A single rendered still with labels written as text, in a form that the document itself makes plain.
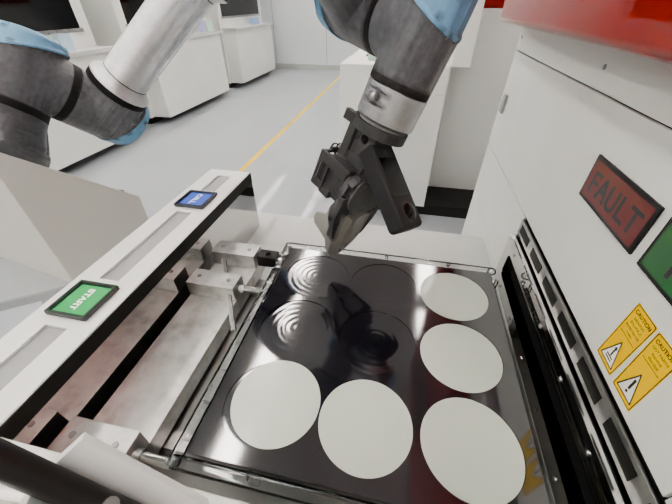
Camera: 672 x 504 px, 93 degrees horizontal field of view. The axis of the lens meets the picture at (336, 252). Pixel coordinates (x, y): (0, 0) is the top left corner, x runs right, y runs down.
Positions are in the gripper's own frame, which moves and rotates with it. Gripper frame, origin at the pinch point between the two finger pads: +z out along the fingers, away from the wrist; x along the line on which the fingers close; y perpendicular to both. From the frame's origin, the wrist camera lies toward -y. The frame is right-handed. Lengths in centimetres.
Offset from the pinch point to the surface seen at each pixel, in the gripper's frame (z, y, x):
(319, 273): 5.0, 0.4, 1.0
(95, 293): 8.9, 10.4, 29.5
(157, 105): 145, 416, -114
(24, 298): 33, 34, 37
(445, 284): -2.3, -13.9, -11.5
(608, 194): -24.6, -21.4, -8.1
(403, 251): 5.9, 0.0, -24.0
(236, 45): 82, 554, -280
